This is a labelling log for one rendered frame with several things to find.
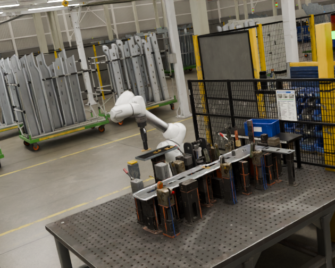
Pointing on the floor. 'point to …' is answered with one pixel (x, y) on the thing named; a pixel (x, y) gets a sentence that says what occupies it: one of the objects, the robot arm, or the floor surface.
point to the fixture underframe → (321, 225)
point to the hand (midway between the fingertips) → (145, 145)
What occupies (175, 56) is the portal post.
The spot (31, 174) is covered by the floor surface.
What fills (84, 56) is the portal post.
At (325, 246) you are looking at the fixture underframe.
